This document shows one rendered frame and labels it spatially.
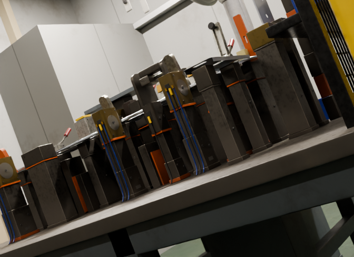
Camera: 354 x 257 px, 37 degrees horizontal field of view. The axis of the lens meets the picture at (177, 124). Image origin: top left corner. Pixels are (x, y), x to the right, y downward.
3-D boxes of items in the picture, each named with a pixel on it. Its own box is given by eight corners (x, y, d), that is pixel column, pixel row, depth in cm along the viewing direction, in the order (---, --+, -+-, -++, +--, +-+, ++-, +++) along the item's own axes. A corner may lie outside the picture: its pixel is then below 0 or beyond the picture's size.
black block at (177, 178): (165, 187, 181) (135, 108, 183) (180, 180, 189) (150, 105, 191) (177, 183, 178) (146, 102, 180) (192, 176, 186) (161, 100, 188)
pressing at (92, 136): (-2, 180, 243) (-3, 177, 243) (34, 169, 262) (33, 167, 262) (252, 57, 170) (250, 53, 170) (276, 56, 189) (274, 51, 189)
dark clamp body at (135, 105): (157, 186, 230) (126, 105, 233) (171, 179, 240) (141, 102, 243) (170, 181, 226) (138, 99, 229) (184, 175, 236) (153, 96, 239)
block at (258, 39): (288, 139, 162) (245, 33, 165) (297, 135, 169) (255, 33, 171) (312, 131, 158) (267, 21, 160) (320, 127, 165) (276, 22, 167)
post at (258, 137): (253, 154, 163) (218, 68, 165) (259, 150, 167) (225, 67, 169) (267, 148, 160) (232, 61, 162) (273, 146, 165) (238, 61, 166)
